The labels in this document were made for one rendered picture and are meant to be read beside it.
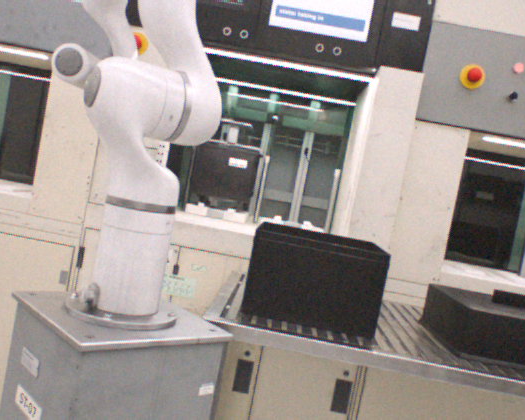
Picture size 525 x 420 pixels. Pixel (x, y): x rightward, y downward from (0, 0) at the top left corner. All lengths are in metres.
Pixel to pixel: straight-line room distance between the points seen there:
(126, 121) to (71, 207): 0.89
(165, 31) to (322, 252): 0.51
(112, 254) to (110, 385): 0.21
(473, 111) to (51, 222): 1.26
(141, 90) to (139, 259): 0.27
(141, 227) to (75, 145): 0.86
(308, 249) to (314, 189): 1.43
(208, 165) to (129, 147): 1.09
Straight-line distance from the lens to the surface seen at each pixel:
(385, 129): 1.64
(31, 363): 1.02
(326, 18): 1.73
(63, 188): 1.79
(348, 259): 1.15
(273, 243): 1.14
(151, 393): 0.96
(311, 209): 2.57
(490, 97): 1.77
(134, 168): 0.94
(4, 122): 2.37
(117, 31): 1.31
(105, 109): 0.92
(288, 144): 2.55
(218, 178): 1.99
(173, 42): 1.02
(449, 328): 1.29
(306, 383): 1.76
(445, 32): 1.76
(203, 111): 0.98
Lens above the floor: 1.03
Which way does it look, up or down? 3 degrees down
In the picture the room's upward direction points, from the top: 11 degrees clockwise
